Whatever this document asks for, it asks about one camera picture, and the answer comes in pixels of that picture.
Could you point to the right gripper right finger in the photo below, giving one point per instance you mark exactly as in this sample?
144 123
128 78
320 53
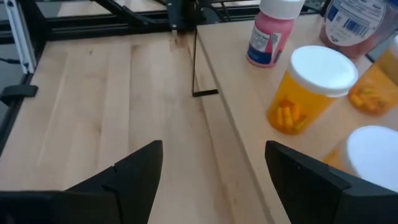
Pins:
320 202

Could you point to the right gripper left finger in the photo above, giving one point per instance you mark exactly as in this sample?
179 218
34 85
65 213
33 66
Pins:
109 199

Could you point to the large orange pill bottle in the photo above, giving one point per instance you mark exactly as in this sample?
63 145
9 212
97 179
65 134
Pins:
373 152

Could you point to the medium orange pill bottle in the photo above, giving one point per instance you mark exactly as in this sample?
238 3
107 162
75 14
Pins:
373 90

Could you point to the small orange pill bottle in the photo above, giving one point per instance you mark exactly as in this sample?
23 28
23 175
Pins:
320 68

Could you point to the pink medicine bottle white cap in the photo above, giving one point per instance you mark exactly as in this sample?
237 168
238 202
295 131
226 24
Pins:
270 34

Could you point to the wooden shelf black metal legs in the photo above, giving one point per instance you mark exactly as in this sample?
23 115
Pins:
242 93

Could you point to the silver aluminium frame post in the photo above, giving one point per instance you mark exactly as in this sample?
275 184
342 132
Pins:
20 37

